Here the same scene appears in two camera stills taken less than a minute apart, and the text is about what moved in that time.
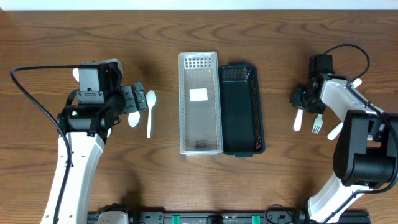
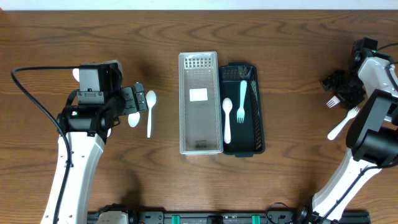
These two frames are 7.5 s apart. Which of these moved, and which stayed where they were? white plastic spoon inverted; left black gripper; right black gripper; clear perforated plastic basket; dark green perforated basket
Moved: right black gripper
Stayed: dark green perforated basket; left black gripper; white plastic spoon inverted; clear perforated plastic basket
